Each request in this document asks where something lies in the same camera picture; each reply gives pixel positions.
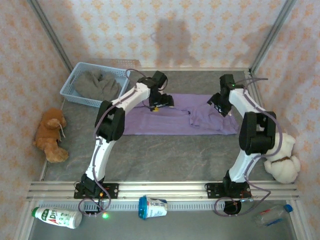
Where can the white bottle green cap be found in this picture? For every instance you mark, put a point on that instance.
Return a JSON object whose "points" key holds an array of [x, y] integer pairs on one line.
{"points": [[57, 218]]}

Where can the aluminium mounting rail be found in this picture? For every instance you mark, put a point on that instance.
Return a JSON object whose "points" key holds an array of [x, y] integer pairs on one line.
{"points": [[162, 190]]}

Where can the grey knit trousers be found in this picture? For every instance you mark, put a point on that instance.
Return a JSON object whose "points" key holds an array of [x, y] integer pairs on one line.
{"points": [[97, 85]]}

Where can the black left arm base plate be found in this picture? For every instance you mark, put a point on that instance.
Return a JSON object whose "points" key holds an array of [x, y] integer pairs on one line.
{"points": [[112, 191]]}

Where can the brown teddy bear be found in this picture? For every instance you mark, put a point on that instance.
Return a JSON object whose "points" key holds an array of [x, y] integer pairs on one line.
{"points": [[48, 130]]}

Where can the light blue plastic basket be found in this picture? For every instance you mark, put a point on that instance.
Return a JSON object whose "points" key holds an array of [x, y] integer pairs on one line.
{"points": [[68, 90]]}

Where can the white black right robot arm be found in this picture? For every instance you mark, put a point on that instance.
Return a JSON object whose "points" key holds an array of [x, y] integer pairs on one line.
{"points": [[240, 165]]}

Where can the white cup blue lid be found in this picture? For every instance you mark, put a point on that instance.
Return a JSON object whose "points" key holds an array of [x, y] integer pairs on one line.
{"points": [[155, 207]]}

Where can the white teddy bear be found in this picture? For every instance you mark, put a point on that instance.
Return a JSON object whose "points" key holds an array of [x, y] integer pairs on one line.
{"points": [[285, 165]]}

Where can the aluminium frame post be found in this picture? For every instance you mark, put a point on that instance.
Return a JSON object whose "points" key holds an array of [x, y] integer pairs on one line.
{"points": [[272, 35], [50, 35]]}

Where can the purple t-shirt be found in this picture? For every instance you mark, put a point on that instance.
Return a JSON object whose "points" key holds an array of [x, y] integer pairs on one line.
{"points": [[162, 122]]}

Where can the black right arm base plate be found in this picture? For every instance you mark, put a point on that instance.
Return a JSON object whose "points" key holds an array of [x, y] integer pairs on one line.
{"points": [[212, 190]]}

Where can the clear bottle blue cap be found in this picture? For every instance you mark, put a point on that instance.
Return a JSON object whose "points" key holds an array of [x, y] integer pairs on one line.
{"points": [[272, 216]]}

